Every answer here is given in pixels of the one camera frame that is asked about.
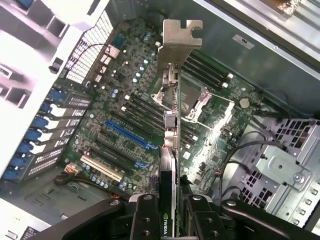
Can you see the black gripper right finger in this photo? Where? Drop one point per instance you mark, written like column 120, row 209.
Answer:
column 207, row 220

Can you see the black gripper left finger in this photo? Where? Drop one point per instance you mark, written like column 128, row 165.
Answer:
column 145, row 220

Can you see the white expansion slot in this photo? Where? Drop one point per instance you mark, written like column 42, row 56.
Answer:
column 102, row 168

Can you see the black expansion slot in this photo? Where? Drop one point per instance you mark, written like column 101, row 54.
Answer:
column 110, row 159
column 120, row 150

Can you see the blue expansion slot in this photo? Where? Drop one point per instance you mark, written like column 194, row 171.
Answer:
column 127, row 133

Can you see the metal disk bay cage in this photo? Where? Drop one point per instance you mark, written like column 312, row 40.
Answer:
column 282, row 162

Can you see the grey power supply unit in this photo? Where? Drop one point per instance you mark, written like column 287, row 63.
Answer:
column 50, row 200

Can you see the black RAM slot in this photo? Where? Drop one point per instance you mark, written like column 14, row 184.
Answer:
column 145, row 107
column 212, row 67
column 207, row 73
column 142, row 118

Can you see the metal socket cover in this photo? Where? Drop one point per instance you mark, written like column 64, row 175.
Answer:
column 222, row 117

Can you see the silver coin battery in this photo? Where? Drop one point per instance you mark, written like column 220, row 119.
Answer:
column 244, row 102

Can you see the CPU socket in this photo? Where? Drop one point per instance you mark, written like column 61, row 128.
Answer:
column 190, row 96

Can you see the green motherboard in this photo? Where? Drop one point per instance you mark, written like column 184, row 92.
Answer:
column 130, row 80

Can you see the black open PC case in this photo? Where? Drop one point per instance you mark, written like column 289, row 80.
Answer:
column 275, row 62

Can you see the white case wall label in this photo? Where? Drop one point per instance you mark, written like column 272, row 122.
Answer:
column 243, row 41

